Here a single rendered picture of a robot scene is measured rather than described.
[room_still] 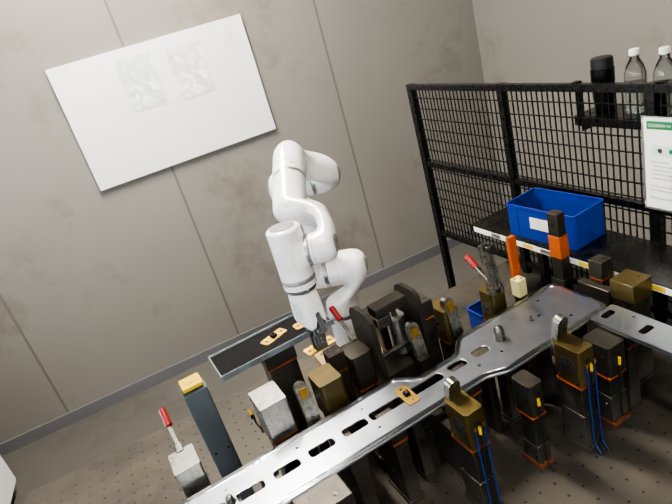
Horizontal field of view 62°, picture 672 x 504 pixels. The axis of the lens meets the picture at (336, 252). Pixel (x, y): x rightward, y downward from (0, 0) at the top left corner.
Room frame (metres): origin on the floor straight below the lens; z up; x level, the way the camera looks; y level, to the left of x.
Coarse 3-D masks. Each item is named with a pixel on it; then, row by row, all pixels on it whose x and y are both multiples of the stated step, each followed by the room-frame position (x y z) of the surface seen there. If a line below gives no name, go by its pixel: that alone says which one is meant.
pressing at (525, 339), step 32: (544, 288) 1.56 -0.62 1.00; (512, 320) 1.45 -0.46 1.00; (544, 320) 1.40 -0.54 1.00; (576, 320) 1.36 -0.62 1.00; (512, 352) 1.30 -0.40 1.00; (384, 384) 1.32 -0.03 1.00; (416, 384) 1.28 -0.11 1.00; (352, 416) 1.23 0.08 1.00; (384, 416) 1.19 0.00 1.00; (416, 416) 1.16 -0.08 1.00; (288, 448) 1.18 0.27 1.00; (352, 448) 1.11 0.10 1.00; (224, 480) 1.13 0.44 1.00; (256, 480) 1.10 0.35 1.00; (288, 480) 1.07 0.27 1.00; (320, 480) 1.04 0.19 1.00
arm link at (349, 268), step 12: (348, 252) 1.78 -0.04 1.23; (360, 252) 1.78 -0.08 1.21; (336, 264) 1.75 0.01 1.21; (348, 264) 1.74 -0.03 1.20; (360, 264) 1.74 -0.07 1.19; (336, 276) 1.74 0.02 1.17; (348, 276) 1.74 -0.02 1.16; (360, 276) 1.73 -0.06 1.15; (348, 288) 1.75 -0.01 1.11; (336, 300) 1.77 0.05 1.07; (348, 300) 1.74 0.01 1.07; (348, 312) 1.74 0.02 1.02
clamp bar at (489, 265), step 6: (480, 246) 1.57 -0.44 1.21; (486, 246) 1.56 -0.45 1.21; (492, 246) 1.54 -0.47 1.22; (480, 252) 1.56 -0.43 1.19; (486, 252) 1.57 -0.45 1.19; (492, 252) 1.53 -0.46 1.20; (480, 258) 1.57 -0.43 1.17; (486, 258) 1.55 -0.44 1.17; (492, 258) 1.56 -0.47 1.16; (486, 264) 1.55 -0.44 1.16; (492, 264) 1.56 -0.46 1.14; (486, 270) 1.55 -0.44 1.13; (492, 270) 1.56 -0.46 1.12; (486, 276) 1.56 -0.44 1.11; (492, 276) 1.56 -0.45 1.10; (498, 276) 1.55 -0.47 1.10; (492, 282) 1.54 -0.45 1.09; (498, 282) 1.55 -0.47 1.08
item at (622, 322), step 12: (600, 312) 1.36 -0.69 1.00; (624, 312) 1.33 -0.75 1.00; (600, 324) 1.31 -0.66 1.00; (612, 324) 1.29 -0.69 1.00; (624, 324) 1.28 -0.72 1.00; (636, 324) 1.26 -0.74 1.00; (648, 324) 1.25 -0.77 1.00; (660, 324) 1.23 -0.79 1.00; (624, 336) 1.24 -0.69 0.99; (636, 336) 1.21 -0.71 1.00; (648, 336) 1.20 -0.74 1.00; (660, 336) 1.19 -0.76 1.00; (660, 348) 1.14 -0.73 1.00
